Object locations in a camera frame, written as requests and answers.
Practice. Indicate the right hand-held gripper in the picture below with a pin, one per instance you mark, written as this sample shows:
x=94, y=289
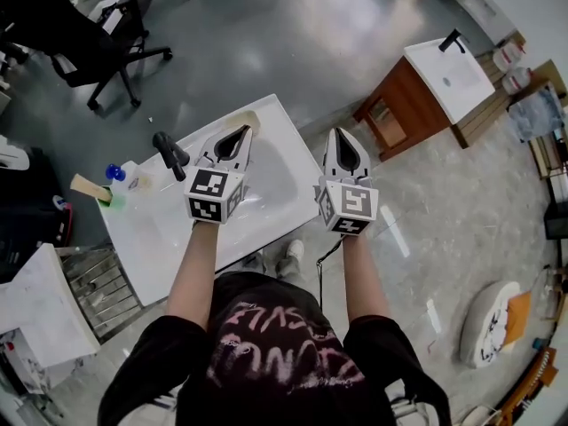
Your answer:
x=350, y=202

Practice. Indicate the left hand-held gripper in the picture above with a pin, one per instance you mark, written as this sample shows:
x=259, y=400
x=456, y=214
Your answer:
x=208, y=193

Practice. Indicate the beige sponge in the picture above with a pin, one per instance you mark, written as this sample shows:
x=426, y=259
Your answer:
x=242, y=115

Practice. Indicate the person's right forearm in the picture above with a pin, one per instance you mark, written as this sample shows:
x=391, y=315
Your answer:
x=364, y=278

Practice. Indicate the person's left forearm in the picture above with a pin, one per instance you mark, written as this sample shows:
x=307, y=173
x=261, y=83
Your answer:
x=191, y=264

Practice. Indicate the black round faucet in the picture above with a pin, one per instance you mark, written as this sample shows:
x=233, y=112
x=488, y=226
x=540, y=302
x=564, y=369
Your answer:
x=171, y=153

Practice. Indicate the brown wooden vanity cabinet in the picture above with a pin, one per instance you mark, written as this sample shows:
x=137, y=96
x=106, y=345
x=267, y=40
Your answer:
x=412, y=100

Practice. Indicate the person's white shoe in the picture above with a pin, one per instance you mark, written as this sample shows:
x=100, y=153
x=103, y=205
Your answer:
x=295, y=250

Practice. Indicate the clear spray bottle blue top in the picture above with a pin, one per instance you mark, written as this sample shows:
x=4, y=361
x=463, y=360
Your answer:
x=116, y=172

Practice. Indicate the person's grey trousers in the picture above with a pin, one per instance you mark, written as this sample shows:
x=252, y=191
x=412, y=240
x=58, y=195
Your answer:
x=288, y=270

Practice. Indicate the white rectangular sink basin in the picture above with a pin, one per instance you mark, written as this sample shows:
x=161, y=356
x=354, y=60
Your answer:
x=151, y=246

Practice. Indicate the wooden slatted board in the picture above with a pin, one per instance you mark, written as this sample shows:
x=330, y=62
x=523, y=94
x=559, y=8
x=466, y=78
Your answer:
x=483, y=120

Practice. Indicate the black angular faucet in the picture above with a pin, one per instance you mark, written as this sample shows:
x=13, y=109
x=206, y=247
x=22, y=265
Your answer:
x=450, y=42

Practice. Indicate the black office chair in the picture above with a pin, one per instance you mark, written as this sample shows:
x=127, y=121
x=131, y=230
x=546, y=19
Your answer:
x=80, y=38

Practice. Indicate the white plastic jug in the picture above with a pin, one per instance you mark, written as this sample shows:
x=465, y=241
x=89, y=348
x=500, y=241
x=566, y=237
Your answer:
x=508, y=57
x=517, y=81

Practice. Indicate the stainless steel rack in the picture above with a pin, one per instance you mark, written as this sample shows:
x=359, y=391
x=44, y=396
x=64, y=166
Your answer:
x=97, y=291

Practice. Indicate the bluish wrapped panel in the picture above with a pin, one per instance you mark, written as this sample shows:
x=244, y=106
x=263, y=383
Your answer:
x=537, y=113

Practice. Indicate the low wooden shelf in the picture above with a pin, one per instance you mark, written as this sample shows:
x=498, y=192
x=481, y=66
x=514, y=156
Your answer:
x=543, y=153

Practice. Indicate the white oval ceramic basin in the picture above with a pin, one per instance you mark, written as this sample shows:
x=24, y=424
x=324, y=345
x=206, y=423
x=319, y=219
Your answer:
x=477, y=322

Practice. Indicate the long white cabinet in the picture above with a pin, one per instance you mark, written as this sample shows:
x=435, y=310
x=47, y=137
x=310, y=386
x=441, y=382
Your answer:
x=479, y=5

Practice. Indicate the black bag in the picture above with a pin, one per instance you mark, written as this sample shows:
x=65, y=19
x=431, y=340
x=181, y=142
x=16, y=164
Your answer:
x=26, y=202

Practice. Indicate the black t-shirt pink print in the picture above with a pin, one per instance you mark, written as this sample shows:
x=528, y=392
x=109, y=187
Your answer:
x=275, y=362

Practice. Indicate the white curved plastic part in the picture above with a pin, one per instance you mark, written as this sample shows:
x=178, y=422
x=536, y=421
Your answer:
x=13, y=155

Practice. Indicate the black monitor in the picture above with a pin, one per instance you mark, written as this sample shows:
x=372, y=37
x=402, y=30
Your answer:
x=558, y=220

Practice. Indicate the brown cardboard box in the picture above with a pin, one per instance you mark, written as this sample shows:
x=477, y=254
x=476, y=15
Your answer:
x=550, y=69

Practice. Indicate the orange paper envelope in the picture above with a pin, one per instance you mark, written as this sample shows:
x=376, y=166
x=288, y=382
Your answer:
x=519, y=315

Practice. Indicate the white marble-top cabinet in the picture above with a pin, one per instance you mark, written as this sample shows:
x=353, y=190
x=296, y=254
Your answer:
x=40, y=309

